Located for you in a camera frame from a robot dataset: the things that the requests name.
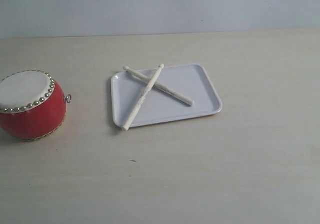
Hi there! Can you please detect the white wooden drumstick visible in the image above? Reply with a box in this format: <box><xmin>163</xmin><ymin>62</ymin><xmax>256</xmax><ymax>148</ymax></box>
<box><xmin>123</xmin><ymin>66</ymin><xmax>195</xmax><ymax>106</ymax></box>
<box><xmin>122</xmin><ymin>64</ymin><xmax>164</xmax><ymax>131</ymax></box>

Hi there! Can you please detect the white plastic tray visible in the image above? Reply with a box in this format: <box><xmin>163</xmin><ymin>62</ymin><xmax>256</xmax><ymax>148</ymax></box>
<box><xmin>110</xmin><ymin>63</ymin><xmax>223</xmax><ymax>127</ymax></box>

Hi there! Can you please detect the red small drum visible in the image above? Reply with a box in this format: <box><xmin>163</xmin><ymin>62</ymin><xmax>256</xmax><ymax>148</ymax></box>
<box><xmin>0</xmin><ymin>70</ymin><xmax>72</xmax><ymax>141</ymax></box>

